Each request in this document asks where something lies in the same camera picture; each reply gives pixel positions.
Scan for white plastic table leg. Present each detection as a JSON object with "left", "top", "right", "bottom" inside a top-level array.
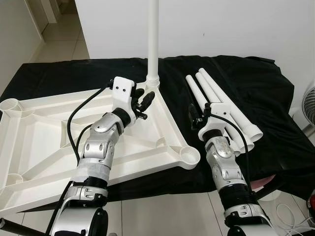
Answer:
[
  {"left": 147, "top": 0, "right": 161, "bottom": 91},
  {"left": 186, "top": 75, "right": 245, "bottom": 153},
  {"left": 199, "top": 68, "right": 264, "bottom": 142},
  {"left": 195, "top": 72, "right": 255, "bottom": 150}
]

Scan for white plastic children tabletop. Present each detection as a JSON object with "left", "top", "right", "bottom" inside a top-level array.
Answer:
[{"left": 0, "top": 81, "right": 201, "bottom": 217}]

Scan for black table cloth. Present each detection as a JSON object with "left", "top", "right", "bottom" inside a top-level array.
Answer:
[{"left": 0, "top": 55, "right": 315, "bottom": 202}]

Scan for pink object under table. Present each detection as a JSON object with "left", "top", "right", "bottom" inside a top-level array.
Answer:
[{"left": 252, "top": 175, "right": 277, "bottom": 193}]

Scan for white round fan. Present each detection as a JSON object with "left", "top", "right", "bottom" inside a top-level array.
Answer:
[{"left": 301, "top": 84, "right": 315, "bottom": 131}]

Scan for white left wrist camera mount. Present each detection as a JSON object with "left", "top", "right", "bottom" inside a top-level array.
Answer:
[{"left": 109, "top": 76, "right": 136, "bottom": 115}]

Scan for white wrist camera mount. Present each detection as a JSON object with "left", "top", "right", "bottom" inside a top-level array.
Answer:
[
  {"left": 197, "top": 102, "right": 227, "bottom": 141},
  {"left": 109, "top": 76, "right": 136, "bottom": 115}
]

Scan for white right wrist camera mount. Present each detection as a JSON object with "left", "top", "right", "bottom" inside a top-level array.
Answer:
[{"left": 197, "top": 102, "right": 227, "bottom": 141}]

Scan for white floor cable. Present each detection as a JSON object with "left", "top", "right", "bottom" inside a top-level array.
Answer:
[{"left": 276, "top": 201, "right": 315, "bottom": 236}]

